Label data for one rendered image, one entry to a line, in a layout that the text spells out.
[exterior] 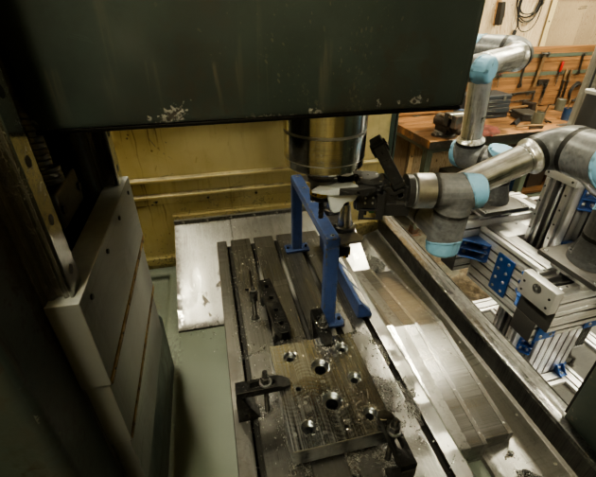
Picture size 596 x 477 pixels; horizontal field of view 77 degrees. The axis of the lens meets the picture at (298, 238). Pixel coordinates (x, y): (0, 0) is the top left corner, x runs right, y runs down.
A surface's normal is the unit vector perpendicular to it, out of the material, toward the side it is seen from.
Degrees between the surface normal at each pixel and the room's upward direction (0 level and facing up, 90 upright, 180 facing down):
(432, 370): 8
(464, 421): 8
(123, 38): 90
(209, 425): 0
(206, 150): 90
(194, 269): 26
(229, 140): 90
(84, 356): 90
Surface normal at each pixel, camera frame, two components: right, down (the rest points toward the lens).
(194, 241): 0.10, -0.56
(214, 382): 0.00, -0.85
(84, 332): 0.22, 0.51
